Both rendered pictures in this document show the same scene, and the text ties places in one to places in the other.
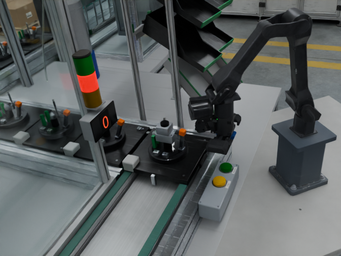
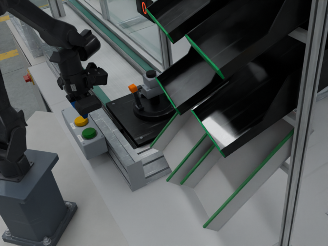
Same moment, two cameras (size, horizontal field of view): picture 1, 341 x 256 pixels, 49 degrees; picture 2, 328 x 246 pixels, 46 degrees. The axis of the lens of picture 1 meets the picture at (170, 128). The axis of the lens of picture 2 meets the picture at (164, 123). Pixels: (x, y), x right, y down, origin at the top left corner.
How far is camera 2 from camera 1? 1.80 m
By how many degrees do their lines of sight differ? 93
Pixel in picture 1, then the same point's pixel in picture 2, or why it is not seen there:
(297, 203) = not seen: hidden behind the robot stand
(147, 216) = (115, 89)
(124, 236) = (112, 75)
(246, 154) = (120, 206)
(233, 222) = (65, 145)
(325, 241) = not seen: outside the picture
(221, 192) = (71, 118)
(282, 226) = not seen: hidden behind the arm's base
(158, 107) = (318, 180)
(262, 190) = (65, 182)
